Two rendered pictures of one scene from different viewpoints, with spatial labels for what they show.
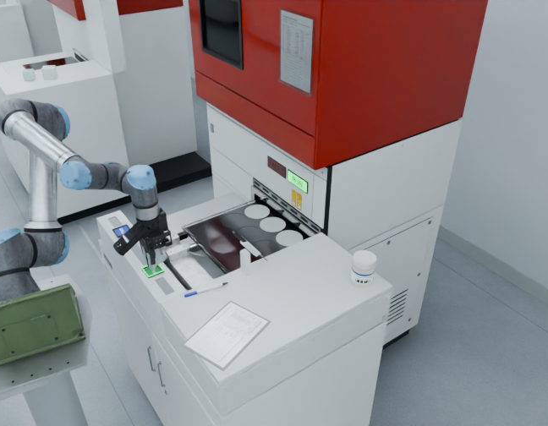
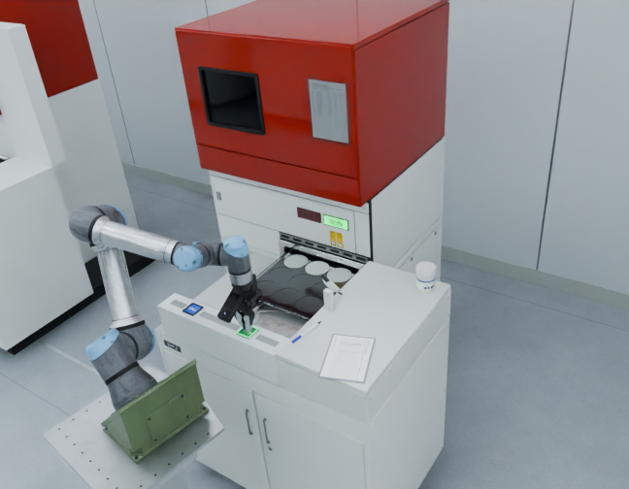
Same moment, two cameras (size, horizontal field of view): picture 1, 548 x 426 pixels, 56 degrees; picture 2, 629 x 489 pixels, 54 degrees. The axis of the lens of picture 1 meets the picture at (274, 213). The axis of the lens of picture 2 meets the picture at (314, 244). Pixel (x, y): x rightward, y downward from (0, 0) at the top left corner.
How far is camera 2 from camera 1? 0.84 m
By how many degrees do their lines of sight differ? 15
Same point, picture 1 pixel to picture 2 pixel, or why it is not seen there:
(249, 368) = (380, 375)
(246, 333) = (363, 352)
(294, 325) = (396, 336)
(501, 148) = (459, 155)
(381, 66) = (392, 109)
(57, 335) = (187, 413)
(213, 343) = (343, 368)
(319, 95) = (358, 144)
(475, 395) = (508, 374)
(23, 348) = (163, 434)
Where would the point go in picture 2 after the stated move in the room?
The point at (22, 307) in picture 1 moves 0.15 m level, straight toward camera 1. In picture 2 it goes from (162, 392) to (198, 411)
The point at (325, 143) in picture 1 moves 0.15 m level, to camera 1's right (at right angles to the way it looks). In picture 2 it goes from (365, 181) to (402, 173)
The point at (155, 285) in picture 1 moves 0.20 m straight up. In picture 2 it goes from (258, 342) to (250, 295)
